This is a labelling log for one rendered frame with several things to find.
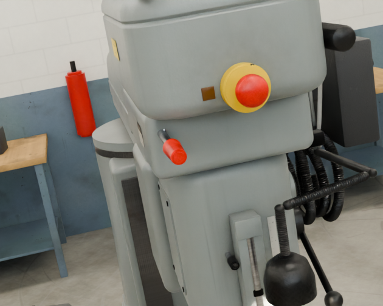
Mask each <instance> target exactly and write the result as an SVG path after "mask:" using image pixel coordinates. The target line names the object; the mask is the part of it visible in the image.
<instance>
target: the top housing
mask: <svg viewBox="0 0 383 306"><path fill-rule="evenodd" d="M101 10H102V13H104V16H103V22H104V25H105V31H106V37H107V40H108V46H109V52H110V56H111V61H112V68H113V71H114V74H115V76H116V77H117V79H118V80H119V82H120V83H121V85H122V86H123V88H124V89H125V90H126V92H127V94H128V95H129V97H130V98H131V99H132V101H133V103H134V104H135V105H136V107H137V108H138V110H139V111H140V112H141V113H142V114H143V115H144V116H146V117H148V118H152V119H155V120H178V119H183V118H190V117H195V116H199V115H205V114H210V113H214V112H219V111H225V110H229V109H232V108H231V107H230V106H228V105H227V104H226V103H225V101H224V100H223V98H222V96H221V92H220V84H221V79H222V77H223V75H224V73H225V72H226V70H227V69H228V68H230V67H231V66H233V65H235V64H238V63H252V64H255V65H257V66H259V67H261V68H262V69H263V70H264V71H265V72H266V73H267V75H268V77H269V79H270V82H271V93H270V96H269V98H268V100H267V101H273V100H278V99H282V98H287V97H293V96H296V95H301V94H305V93H307V92H310V91H312V90H314V89H316V88H317V87H319V86H320V85H321V84H322V83H323V81H324V79H325V77H326V70H327V68H326V57H325V46H324V40H323V30H322V20H321V14H320V3H319V0H102V4H101ZM210 86H214V90H215V97H216V98H215V99H212V100H207V101H203V99H202V92H201V88H205V87H210Z"/></svg>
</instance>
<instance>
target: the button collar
mask: <svg viewBox="0 0 383 306"><path fill-rule="evenodd" d="M248 74H256V75H259V76H261V77H263V78H264V79H265V80H266V82H267V84H268V87H269V93H268V96H267V99H266V101H265V102H264V103H263V104H262V105H260V106H258V107H254V108H249V107H245V106H243V105H242V104H241V103H240V102H239V101H238V100H237V98H236V95H235V88H236V85H237V83H238V81H239V80H240V79H241V78H242V77H243V76H245V75H248ZM220 92H221V96H222V98H223V100H224V101H225V103H226V104H227V105H228V106H230V107H231V108H232V109H234V110H236V111H238V112H243V113H249V112H254V111H256V110H258V109H259V108H261V107H262V106H263V105H264V104H265V103H266V102H267V100H268V98H269V96H270V93H271V82H270V79H269V77H268V75H267V73H266V72H265V71H264V70H263V69H262V68H261V67H259V66H257V65H255V64H252V63H238V64H235V65H233V66H231V67H230V68H228V69H227V70H226V72H225V73H224V75H223V77H222V79H221V84H220Z"/></svg>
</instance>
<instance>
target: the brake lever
mask: <svg viewBox="0 0 383 306"><path fill-rule="evenodd" d="M157 135H158V137H159V138H160V139H161V141H162V142H163V144H164V145H163V152H164V154H165V155H166V156H167V157H168V158H169V159H170V160H171V161H172V162H173V163H174V164H176V165H181V164H183V163H185V161H186V159H187V154H186V152H185V151H184V148H183V147H182V145H181V143H180V142H179V141H178V140H177V139H174V138H170V137H169V135H168V134H167V132H166V129H160V130H158V132H157Z"/></svg>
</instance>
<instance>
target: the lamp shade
mask: <svg viewBox="0 0 383 306"><path fill-rule="evenodd" d="M290 253H291V254H290V255H289V256H282V255H281V253H278V254H277V255H275V256H274V257H273V258H271V259H270V260H268V262H267V264H266V269H265V272H264V278H263V282H264V290H265V295H266V300H267V301H268V302H269V303H270V304H272V305H274V306H302V305H305V304H308V303H310V302H311V301H313V300H314V299H315V298H316V296H317V287H316V278H315V274H314V272H313V270H312V268H311V266H310V264H309V262H308V260H307V258H306V257H305V256H302V255H300V254H297V253H295V252H290Z"/></svg>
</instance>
